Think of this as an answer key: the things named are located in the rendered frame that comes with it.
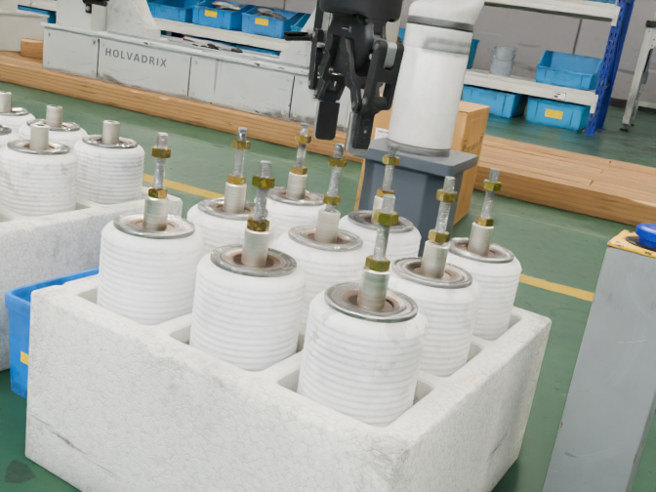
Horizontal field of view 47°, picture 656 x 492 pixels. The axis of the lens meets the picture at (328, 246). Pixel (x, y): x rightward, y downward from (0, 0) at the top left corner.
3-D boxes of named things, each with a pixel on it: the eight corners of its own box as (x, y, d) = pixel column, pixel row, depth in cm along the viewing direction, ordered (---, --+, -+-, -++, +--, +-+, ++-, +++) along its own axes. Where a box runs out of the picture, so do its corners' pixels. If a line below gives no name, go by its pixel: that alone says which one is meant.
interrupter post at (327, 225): (327, 237, 78) (332, 207, 77) (341, 245, 76) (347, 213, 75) (307, 239, 77) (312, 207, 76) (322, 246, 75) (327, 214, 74)
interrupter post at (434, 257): (431, 282, 69) (438, 248, 68) (413, 273, 71) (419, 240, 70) (449, 279, 71) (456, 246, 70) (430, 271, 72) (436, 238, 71)
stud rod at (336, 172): (323, 217, 76) (334, 142, 74) (333, 218, 76) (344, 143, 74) (323, 219, 75) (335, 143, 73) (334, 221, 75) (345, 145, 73)
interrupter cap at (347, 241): (332, 228, 82) (333, 223, 81) (377, 251, 76) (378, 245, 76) (272, 232, 77) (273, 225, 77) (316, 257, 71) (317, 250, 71)
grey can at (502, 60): (490, 73, 529) (496, 45, 524) (512, 77, 523) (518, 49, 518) (485, 73, 516) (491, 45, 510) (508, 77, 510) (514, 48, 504)
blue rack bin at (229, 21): (223, 26, 637) (225, 0, 631) (262, 33, 623) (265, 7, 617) (187, 23, 593) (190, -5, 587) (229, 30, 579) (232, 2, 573)
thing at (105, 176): (104, 250, 118) (111, 134, 113) (149, 267, 113) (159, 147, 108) (53, 262, 110) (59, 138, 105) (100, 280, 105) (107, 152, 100)
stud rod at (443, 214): (430, 258, 70) (446, 177, 67) (429, 254, 71) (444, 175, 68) (440, 259, 70) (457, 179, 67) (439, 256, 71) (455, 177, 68)
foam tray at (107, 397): (258, 348, 109) (273, 227, 104) (518, 457, 90) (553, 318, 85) (22, 457, 76) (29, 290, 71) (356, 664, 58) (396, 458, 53)
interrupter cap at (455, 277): (433, 296, 66) (434, 288, 65) (374, 267, 71) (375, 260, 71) (488, 286, 70) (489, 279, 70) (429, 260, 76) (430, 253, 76)
